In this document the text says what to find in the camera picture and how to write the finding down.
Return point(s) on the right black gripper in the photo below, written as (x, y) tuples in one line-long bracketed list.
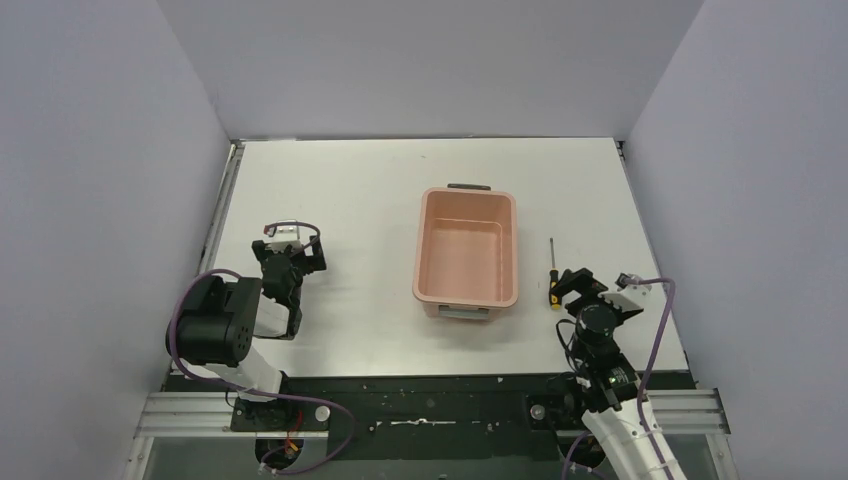
[(583, 281)]

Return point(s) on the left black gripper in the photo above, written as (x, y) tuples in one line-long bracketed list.
[(291, 257)]

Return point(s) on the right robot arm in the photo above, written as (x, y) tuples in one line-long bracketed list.
[(612, 400)]

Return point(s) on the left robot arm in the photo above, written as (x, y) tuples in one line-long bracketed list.
[(219, 320)]

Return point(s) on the pink plastic bin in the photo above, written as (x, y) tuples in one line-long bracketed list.
[(466, 264)]

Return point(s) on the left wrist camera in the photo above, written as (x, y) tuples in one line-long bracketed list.
[(278, 238)]

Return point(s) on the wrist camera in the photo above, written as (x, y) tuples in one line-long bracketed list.
[(278, 238), (629, 298)]

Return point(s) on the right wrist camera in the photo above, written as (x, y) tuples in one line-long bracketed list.
[(629, 298)]

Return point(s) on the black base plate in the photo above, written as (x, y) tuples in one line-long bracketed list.
[(432, 445)]

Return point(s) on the aluminium frame rail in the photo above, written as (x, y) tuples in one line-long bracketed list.
[(377, 411)]

